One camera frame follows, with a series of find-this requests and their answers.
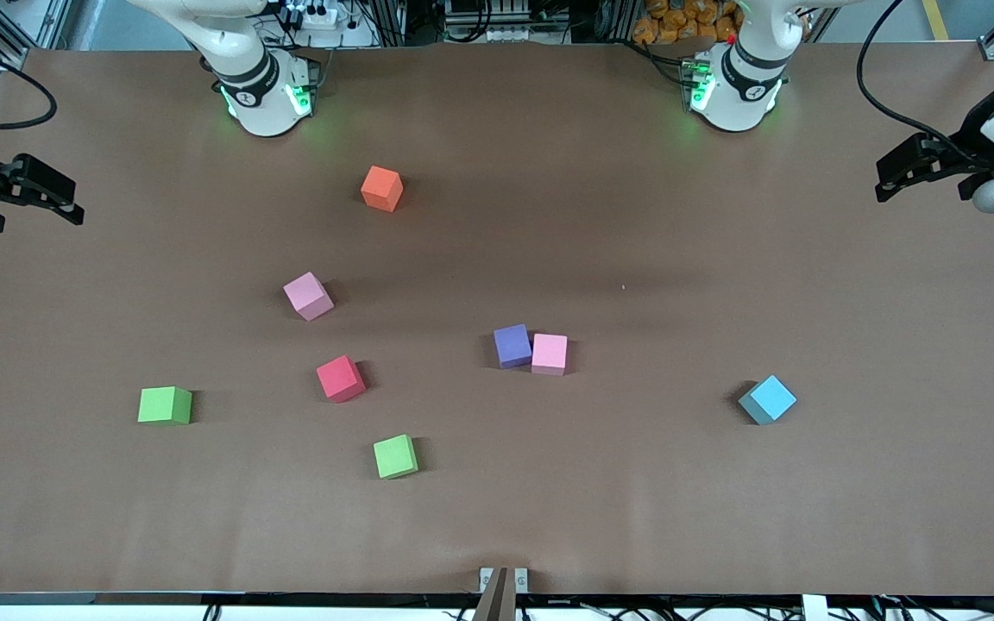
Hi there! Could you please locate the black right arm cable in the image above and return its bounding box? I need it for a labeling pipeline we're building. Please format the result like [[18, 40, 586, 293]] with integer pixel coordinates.
[[0, 34, 60, 137]]

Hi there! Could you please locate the purple foam cube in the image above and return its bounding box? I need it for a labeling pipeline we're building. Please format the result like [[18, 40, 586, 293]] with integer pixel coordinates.
[[493, 323, 534, 370]]

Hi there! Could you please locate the net bag of oranges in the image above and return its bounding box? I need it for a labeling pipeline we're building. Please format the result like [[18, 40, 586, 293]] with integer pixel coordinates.
[[633, 0, 739, 46]]

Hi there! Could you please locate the green foam cube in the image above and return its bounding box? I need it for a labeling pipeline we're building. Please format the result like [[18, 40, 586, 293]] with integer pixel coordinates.
[[136, 386, 193, 426], [373, 434, 420, 480]]

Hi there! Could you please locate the blue foam cube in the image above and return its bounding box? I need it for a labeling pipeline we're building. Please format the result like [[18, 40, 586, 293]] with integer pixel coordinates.
[[738, 374, 798, 426]]

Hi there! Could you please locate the metal control box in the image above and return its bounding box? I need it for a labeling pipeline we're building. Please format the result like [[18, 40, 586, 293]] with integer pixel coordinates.
[[444, 0, 574, 44]]

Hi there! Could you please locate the brown table cover sheet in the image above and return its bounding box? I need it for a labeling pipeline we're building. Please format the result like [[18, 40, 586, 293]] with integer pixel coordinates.
[[0, 41, 994, 596]]

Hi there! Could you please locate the silver metal bracket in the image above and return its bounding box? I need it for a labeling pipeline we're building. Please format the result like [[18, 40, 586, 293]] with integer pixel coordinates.
[[479, 567, 530, 596]]

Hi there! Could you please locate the grey camera pole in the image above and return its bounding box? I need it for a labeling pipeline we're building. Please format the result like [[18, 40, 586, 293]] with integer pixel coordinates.
[[472, 567, 518, 621]]

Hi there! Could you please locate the pink foam cube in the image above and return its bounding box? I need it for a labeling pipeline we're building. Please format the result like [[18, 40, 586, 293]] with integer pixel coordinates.
[[532, 333, 569, 377], [282, 271, 336, 323]]

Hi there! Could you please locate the red foam cube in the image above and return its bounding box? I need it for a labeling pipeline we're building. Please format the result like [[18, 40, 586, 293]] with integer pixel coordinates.
[[316, 354, 368, 405]]

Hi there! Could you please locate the white power strip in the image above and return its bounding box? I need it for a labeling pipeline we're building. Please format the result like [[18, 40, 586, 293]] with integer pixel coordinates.
[[286, 2, 341, 28]]

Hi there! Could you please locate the orange foam cube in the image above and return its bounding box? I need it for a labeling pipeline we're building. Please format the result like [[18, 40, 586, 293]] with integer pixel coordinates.
[[361, 166, 405, 213]]

